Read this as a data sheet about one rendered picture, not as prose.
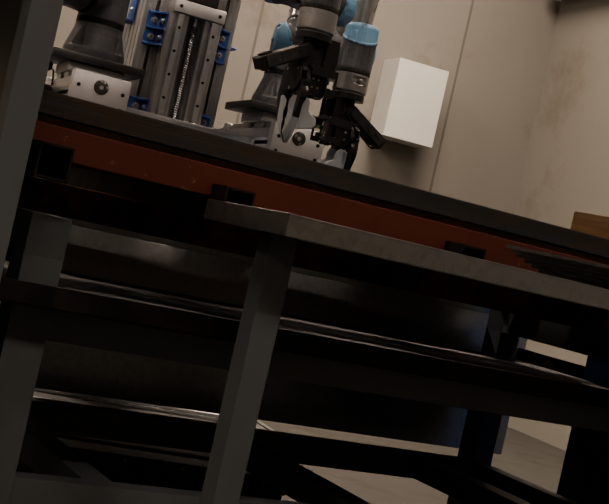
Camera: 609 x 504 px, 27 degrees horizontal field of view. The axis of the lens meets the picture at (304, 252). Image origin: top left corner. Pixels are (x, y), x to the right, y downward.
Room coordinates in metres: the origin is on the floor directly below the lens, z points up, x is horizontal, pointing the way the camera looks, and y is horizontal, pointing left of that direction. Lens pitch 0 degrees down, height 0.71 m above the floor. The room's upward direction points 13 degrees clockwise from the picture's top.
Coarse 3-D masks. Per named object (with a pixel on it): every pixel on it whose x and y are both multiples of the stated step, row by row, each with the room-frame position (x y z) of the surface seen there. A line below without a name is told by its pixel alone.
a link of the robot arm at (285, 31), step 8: (288, 16) 2.82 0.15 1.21; (296, 16) 2.80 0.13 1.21; (280, 24) 2.79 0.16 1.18; (288, 24) 2.79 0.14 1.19; (280, 32) 2.78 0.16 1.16; (288, 32) 2.78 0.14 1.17; (280, 40) 2.77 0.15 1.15; (288, 40) 2.77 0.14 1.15; (296, 40) 2.77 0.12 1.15; (272, 48) 2.80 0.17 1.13; (280, 48) 2.78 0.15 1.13
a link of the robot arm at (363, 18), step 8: (360, 0) 3.07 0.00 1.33; (368, 0) 3.07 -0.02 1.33; (376, 0) 3.08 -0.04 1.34; (360, 8) 3.08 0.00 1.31; (368, 8) 3.08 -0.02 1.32; (376, 8) 3.11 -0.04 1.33; (360, 16) 3.09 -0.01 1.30; (368, 16) 3.10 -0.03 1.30; (336, 32) 3.16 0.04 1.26; (376, 48) 3.20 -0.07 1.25
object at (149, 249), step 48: (96, 240) 2.66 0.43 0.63; (144, 240) 2.71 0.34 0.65; (192, 288) 2.77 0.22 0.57; (240, 288) 2.83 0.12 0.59; (288, 288) 2.89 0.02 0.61; (336, 288) 2.95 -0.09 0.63; (432, 336) 3.10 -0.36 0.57; (480, 336) 3.17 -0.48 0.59; (48, 384) 2.64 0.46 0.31; (96, 384) 2.69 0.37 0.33; (144, 384) 2.74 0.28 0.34; (192, 384) 2.80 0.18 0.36; (288, 384) 2.92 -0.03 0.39; (384, 432) 3.06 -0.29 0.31; (432, 432) 3.13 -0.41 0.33
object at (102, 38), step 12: (84, 24) 3.00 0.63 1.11; (96, 24) 2.99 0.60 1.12; (108, 24) 3.00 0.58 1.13; (120, 24) 3.02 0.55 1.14; (72, 36) 3.00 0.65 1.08; (84, 36) 2.99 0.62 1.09; (96, 36) 2.98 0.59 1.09; (108, 36) 3.00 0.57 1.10; (120, 36) 3.03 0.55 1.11; (72, 48) 2.98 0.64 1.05; (84, 48) 2.97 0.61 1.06; (96, 48) 2.98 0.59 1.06; (108, 48) 2.99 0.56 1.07; (120, 48) 3.03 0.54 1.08; (120, 60) 3.02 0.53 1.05
